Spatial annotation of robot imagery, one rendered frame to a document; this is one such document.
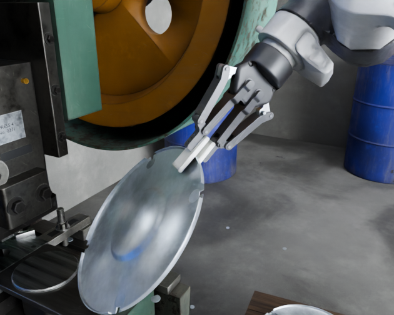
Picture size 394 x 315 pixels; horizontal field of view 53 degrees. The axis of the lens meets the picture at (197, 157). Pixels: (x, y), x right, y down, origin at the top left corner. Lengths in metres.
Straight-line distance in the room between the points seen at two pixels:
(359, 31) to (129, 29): 0.57
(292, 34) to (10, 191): 0.53
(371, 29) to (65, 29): 0.50
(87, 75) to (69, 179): 1.91
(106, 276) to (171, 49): 0.52
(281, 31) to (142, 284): 0.41
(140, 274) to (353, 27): 0.44
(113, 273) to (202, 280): 1.40
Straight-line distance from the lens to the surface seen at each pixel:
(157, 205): 0.61
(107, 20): 1.03
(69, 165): 2.66
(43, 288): 0.80
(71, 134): 1.11
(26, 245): 0.95
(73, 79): 0.79
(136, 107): 0.97
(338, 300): 2.02
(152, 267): 0.56
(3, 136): 0.76
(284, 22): 0.63
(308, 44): 0.62
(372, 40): 0.60
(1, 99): 0.75
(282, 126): 4.03
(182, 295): 0.99
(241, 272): 2.08
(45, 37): 0.75
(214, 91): 0.60
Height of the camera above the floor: 1.27
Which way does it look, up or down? 21 degrees down
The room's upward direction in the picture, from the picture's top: straight up
